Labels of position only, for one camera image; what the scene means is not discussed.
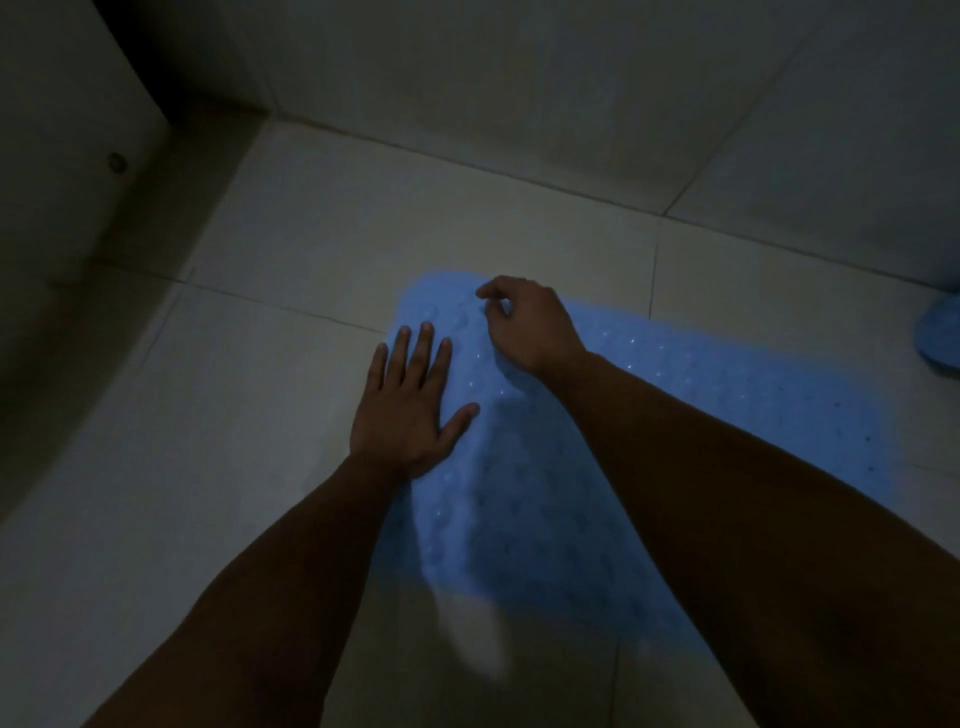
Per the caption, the blue round plastic object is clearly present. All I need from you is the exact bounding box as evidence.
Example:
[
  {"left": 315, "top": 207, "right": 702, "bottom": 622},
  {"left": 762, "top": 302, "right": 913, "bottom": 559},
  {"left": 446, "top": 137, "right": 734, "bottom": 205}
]
[{"left": 912, "top": 291, "right": 960, "bottom": 374}]

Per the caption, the person's left hand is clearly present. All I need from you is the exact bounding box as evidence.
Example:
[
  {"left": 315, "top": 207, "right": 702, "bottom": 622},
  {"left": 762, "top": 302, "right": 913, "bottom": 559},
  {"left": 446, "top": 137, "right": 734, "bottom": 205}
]
[{"left": 348, "top": 321, "right": 481, "bottom": 481}]

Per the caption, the person's right hand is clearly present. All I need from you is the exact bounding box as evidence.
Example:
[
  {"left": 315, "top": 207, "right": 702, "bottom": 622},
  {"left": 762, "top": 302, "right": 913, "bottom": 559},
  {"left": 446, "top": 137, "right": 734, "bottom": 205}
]
[{"left": 475, "top": 275, "right": 588, "bottom": 381}]

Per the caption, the person's left forearm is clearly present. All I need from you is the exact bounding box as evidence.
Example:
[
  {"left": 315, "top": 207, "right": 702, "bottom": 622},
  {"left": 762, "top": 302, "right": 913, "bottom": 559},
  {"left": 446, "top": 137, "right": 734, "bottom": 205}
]
[{"left": 81, "top": 450, "right": 412, "bottom": 728}]

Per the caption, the person's right forearm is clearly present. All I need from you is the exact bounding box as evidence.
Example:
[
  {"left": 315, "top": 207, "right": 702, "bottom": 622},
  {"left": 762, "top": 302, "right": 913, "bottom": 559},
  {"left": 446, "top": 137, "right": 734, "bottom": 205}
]
[{"left": 538, "top": 348, "right": 960, "bottom": 728}]

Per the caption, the blue rubber bath mat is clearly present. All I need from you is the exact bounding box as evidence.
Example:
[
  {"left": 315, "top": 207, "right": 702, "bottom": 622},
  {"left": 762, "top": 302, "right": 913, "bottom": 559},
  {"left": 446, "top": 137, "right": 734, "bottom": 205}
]
[{"left": 372, "top": 270, "right": 901, "bottom": 661}]

